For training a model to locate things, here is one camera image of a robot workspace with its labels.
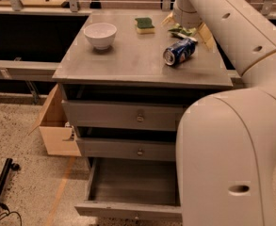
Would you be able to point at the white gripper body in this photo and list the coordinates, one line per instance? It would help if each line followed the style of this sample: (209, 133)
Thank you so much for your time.
(186, 20)

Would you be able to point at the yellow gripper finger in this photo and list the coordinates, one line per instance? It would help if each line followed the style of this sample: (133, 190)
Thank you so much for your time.
(206, 36)
(168, 20)

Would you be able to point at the blue pepsi can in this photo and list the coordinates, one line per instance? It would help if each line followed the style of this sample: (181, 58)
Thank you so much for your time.
(179, 52)

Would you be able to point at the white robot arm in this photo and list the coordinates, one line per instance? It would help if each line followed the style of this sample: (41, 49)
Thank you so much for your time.
(226, 142)

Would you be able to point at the grey drawer cabinet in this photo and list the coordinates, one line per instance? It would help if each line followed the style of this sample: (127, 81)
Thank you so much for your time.
(132, 70)

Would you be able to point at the top grey drawer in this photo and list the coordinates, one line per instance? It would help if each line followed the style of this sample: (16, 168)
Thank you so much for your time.
(123, 115)

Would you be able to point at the middle grey drawer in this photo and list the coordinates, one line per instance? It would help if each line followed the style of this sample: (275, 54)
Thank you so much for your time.
(127, 149)

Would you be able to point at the bottom grey open drawer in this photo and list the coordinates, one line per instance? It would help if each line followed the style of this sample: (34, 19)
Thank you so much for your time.
(133, 189)

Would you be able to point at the green chip bag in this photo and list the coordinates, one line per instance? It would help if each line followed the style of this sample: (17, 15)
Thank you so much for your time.
(180, 32)

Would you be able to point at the green yellow sponge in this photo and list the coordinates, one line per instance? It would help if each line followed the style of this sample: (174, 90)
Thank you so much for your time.
(144, 25)

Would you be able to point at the white ceramic bowl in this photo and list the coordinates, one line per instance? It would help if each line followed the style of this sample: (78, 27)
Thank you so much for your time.
(100, 35)

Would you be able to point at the cardboard box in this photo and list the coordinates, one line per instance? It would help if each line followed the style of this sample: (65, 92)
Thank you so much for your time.
(57, 135)

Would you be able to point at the black stand with cable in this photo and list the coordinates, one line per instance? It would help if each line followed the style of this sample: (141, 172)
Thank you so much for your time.
(4, 210)

